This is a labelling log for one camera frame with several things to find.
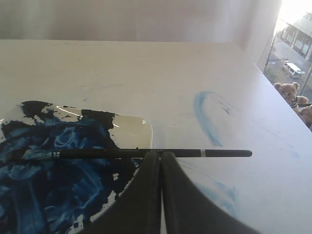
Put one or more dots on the black paintbrush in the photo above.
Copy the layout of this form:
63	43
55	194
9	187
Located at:
31	155

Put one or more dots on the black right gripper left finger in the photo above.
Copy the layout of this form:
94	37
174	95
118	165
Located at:
138	209

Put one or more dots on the white parked van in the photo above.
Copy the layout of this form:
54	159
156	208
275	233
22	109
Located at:
293	71

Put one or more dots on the brown teddy bear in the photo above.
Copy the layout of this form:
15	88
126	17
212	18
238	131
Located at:
306	116
289	93

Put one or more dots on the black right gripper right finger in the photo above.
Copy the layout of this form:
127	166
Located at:
187	210

